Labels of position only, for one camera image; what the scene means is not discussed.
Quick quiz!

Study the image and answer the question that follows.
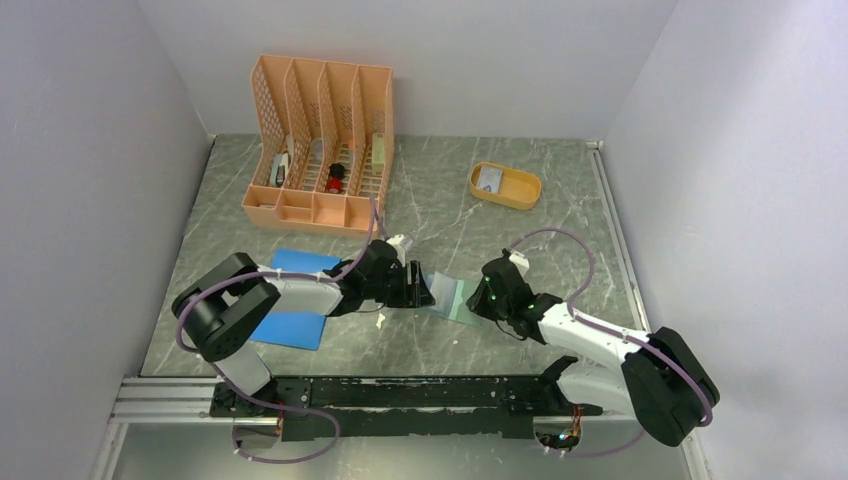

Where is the yellow oval tray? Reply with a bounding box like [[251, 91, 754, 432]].
[[469, 162, 542, 210]]

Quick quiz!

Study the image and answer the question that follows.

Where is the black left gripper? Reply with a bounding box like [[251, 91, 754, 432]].
[[364, 260, 435, 308]]

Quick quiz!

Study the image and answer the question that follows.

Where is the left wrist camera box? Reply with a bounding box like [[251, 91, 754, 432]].
[[386, 234, 414, 257]]

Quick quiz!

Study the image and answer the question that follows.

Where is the red black small bottle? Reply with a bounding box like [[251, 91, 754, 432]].
[[326, 163, 346, 194]]

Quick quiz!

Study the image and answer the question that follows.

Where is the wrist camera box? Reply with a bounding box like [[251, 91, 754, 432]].
[[508, 250, 530, 276], [386, 234, 414, 257]]

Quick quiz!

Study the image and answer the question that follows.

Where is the silver VIP card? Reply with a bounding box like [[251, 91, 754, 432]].
[[476, 165, 504, 194]]

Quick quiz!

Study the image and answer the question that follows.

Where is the aluminium front frame rail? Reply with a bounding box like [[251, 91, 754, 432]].
[[89, 376, 713, 480]]

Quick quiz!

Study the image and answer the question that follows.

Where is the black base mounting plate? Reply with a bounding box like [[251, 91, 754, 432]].
[[208, 370, 603, 442]]

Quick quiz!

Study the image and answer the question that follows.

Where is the pale green eraser block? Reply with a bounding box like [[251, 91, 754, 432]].
[[370, 133, 386, 175]]

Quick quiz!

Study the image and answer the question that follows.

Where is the blue notebook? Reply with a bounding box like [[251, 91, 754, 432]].
[[250, 248, 344, 352]]

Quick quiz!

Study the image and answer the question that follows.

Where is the white grey utility knife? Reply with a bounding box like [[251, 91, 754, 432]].
[[269, 150, 290, 188]]

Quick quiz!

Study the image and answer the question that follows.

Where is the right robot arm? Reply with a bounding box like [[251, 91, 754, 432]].
[[466, 253, 720, 447]]

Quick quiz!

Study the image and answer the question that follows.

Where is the aluminium table edge rail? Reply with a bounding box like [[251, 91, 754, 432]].
[[585, 141, 651, 330]]

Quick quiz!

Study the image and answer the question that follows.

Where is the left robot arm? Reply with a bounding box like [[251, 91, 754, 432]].
[[171, 235, 436, 416]]

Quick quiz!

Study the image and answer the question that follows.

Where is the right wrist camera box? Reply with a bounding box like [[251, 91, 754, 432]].
[[508, 250, 530, 276]]

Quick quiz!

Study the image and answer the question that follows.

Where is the orange plastic file organizer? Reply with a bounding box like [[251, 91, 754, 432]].
[[242, 54, 395, 236]]

